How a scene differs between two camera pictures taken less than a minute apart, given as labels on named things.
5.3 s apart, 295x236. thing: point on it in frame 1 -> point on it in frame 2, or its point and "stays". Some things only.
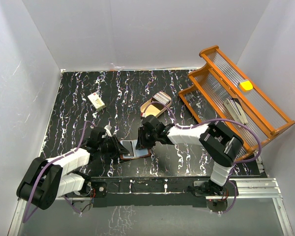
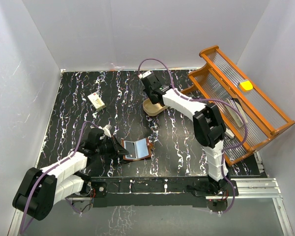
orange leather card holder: x=134 y=153 stays
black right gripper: x=142 y=143 -> x=148 y=92
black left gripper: x=117 y=148 stays
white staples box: x=97 y=102 stays
